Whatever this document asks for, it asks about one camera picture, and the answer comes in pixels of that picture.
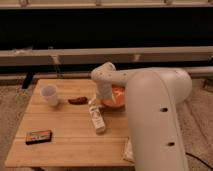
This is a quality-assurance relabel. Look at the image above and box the black cable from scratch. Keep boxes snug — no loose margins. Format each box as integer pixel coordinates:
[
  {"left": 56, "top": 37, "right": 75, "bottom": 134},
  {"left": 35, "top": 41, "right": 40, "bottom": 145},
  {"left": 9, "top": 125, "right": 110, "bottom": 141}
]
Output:
[{"left": 185, "top": 152, "right": 213, "bottom": 171}]

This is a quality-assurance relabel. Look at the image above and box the white plastic cup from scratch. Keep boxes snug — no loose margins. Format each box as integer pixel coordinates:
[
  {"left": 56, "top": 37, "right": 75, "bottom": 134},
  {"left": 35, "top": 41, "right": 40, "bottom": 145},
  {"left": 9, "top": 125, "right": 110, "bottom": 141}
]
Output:
[{"left": 40, "top": 84, "right": 59, "bottom": 107}]

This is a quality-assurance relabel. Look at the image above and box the clear plastic packet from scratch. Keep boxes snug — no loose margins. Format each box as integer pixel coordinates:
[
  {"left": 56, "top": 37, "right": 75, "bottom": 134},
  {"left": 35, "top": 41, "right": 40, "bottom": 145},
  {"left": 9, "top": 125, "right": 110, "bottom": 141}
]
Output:
[{"left": 123, "top": 139, "right": 134, "bottom": 162}]

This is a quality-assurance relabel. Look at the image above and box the black orange snack bar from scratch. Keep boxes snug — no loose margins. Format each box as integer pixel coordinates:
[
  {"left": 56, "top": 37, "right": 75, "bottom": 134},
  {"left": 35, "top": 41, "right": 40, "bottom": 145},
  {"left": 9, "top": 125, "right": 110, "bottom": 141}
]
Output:
[{"left": 25, "top": 130, "right": 52, "bottom": 145}]

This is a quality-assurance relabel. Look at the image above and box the orange ceramic bowl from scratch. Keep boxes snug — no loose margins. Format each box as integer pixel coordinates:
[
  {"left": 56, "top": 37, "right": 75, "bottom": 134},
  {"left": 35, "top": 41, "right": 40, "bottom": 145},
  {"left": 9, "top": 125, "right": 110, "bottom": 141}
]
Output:
[{"left": 101, "top": 85, "right": 125, "bottom": 108}]

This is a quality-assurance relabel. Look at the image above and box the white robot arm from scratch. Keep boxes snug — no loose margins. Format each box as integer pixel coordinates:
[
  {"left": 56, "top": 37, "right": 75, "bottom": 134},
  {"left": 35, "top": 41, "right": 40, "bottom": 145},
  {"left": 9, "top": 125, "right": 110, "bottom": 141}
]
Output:
[{"left": 91, "top": 62, "right": 192, "bottom": 171}]

